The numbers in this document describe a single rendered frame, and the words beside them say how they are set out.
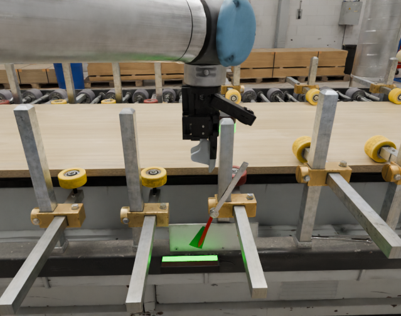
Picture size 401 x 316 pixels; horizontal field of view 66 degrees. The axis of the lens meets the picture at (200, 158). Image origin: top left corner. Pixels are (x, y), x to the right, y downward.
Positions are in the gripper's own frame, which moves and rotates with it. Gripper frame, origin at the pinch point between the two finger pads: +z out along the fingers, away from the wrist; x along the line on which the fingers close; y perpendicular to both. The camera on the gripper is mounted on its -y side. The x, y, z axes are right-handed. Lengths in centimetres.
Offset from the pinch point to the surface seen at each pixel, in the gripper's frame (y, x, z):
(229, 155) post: -4.9, -6.1, -0.2
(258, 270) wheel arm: -8.6, 18.7, 15.0
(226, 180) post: -4.3, -6.1, 7.1
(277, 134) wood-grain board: -30, -51, 11
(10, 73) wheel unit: 107, -115, -4
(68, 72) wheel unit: 75, -115, -4
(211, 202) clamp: -0.2, -6.4, 14.4
